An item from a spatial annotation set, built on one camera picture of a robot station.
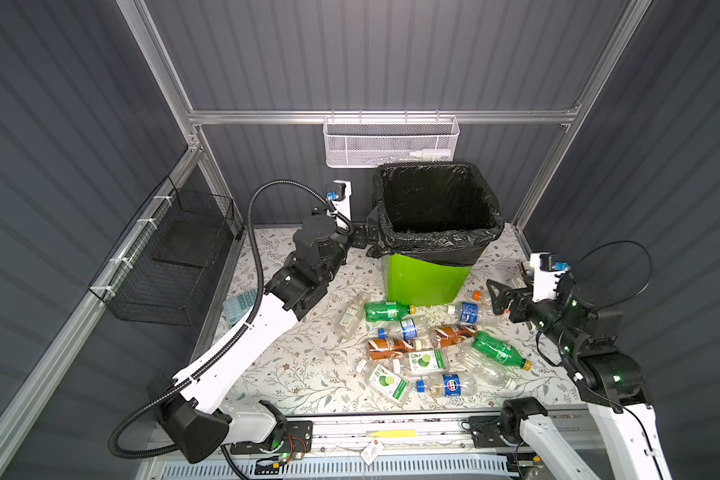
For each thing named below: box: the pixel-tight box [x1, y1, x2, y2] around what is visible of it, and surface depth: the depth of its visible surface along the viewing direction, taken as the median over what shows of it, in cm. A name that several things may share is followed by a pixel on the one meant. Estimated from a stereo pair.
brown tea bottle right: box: [430, 324, 478, 349], surface depth 88 cm
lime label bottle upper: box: [392, 349, 451, 374], surface depth 84 cm
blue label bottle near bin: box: [448, 301, 480, 325], surface depth 93 cm
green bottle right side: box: [472, 331, 533, 371], surface depth 85 cm
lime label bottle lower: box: [355, 359, 410, 403], surface depth 80 cm
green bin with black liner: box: [366, 162, 505, 306], surface depth 85 cm
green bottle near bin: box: [364, 301, 417, 322], surface depth 93 cm
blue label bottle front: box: [415, 373, 478, 397], surface depth 80 cm
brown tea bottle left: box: [368, 338, 422, 360], surface depth 86 cm
